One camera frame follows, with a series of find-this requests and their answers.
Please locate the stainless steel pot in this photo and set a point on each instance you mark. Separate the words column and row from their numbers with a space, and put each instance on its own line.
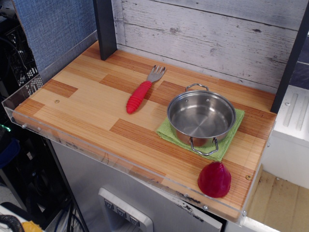
column 201, row 118

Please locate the green cloth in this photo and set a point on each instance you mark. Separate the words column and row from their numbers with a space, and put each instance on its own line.
column 165, row 132

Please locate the red toy pepper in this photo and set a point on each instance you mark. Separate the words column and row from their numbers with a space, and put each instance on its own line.
column 214, row 180

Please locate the silver toy fridge cabinet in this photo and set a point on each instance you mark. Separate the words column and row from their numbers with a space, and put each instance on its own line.
column 86, row 172

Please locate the grey dispenser panel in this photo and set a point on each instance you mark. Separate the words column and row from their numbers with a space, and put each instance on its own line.
column 121, row 216

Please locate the black plastic crate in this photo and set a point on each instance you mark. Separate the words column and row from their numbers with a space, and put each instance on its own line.
column 17, row 64

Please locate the white toy sink unit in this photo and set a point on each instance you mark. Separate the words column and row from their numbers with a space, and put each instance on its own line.
column 286, row 154

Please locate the clear acrylic table guard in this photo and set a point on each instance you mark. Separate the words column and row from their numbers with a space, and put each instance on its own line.
column 102, row 117

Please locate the red-handled metal fork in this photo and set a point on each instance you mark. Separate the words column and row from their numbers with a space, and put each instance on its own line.
column 138, row 95

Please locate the dark grey left post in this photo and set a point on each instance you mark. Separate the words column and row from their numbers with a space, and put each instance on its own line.
column 105, row 27

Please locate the dark grey post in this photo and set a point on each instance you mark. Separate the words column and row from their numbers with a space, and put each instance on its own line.
column 105, row 27
column 292, row 61

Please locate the dark grey right post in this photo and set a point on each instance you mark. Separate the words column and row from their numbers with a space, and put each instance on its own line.
column 292, row 61

